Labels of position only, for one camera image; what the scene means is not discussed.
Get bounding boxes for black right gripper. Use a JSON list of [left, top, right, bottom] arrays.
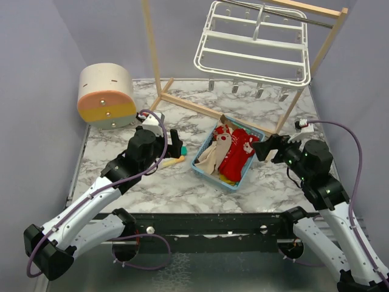
[[252, 131, 311, 181]]

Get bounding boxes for red beige reindeer sock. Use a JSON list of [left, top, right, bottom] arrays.
[[213, 124, 232, 170]]

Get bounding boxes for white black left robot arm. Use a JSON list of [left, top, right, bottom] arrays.
[[23, 126, 183, 280]]

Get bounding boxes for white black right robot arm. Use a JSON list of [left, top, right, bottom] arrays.
[[252, 134, 388, 291]]

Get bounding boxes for white plastic clip hanger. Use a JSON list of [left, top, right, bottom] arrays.
[[193, 1, 311, 90]]

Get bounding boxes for yellow highlighter pen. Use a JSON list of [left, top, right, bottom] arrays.
[[160, 155, 185, 169]]

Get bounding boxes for red santa sock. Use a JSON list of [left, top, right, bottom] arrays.
[[218, 129, 259, 183]]

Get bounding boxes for cream ribbed sock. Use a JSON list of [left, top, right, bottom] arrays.
[[194, 141, 218, 175]]

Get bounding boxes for blue perforated plastic basket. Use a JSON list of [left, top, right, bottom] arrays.
[[191, 115, 265, 192]]

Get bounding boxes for yellow sock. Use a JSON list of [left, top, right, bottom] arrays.
[[219, 173, 236, 186]]

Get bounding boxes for pastel round drawer box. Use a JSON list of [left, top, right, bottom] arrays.
[[77, 63, 137, 130]]

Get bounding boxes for metal hanging rod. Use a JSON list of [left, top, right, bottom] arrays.
[[221, 0, 333, 29]]

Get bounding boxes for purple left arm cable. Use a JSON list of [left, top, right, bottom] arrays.
[[26, 109, 168, 279]]

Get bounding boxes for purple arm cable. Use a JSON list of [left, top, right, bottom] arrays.
[[306, 120, 389, 283], [26, 109, 168, 279]]

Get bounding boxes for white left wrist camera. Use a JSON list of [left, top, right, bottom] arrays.
[[136, 113, 164, 137]]

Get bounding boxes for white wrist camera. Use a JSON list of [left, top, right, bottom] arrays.
[[136, 113, 164, 137], [288, 119, 314, 143]]

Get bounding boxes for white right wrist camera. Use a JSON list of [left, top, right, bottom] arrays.
[[288, 119, 314, 143]]

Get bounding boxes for wooden hanger rack frame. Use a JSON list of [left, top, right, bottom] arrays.
[[140, 0, 349, 135]]

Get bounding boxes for black mounting rail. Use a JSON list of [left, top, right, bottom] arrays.
[[111, 213, 297, 254]]

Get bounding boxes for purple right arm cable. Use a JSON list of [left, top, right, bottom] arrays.
[[306, 120, 389, 283]]

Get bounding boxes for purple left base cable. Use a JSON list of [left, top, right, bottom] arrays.
[[111, 233, 171, 271]]

